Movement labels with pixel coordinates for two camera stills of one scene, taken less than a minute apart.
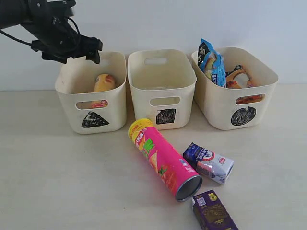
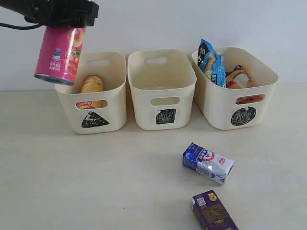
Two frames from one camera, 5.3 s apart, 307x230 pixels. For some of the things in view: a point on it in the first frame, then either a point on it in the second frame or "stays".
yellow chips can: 103,82 -> 92,84
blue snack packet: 211,63 stays
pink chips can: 176,174 -> 59,53
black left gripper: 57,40 -> 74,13
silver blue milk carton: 207,163 stays
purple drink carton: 210,213 stays
